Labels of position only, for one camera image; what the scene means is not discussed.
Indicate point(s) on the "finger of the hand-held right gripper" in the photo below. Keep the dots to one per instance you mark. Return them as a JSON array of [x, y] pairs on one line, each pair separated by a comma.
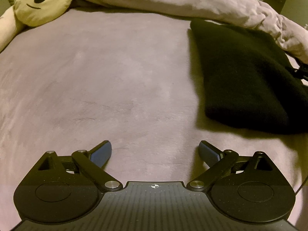
[[302, 71]]

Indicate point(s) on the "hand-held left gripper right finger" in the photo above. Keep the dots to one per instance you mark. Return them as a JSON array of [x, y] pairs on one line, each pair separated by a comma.
[[209, 152]]

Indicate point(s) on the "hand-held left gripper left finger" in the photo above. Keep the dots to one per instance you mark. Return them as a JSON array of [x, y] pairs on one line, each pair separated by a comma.
[[102, 152]]

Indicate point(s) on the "black knit garment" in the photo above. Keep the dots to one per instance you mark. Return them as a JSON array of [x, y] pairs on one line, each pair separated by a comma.
[[245, 77]]

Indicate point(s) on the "pink crumpled duvet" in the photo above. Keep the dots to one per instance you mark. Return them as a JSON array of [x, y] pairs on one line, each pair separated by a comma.
[[180, 0]]

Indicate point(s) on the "yellow plush toy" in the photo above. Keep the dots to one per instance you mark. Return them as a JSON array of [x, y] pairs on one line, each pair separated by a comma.
[[43, 2]]

